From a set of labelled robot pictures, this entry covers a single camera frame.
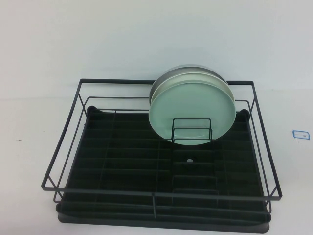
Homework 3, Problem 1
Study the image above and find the white ceramic plate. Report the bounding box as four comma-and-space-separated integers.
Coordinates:
149, 69, 233, 103

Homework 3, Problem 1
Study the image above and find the blue bordered table label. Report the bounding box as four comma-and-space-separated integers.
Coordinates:
291, 129, 311, 141

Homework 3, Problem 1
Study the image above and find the black plastic drip tray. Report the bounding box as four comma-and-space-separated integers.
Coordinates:
55, 105, 272, 232

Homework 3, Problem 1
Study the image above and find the grey ceramic plate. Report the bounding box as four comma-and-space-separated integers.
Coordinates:
151, 63, 229, 95

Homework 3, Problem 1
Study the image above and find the black wire dish rack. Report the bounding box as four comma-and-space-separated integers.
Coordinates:
41, 78, 284, 220

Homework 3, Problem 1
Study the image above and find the pale green plate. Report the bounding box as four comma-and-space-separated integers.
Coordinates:
148, 80, 237, 146

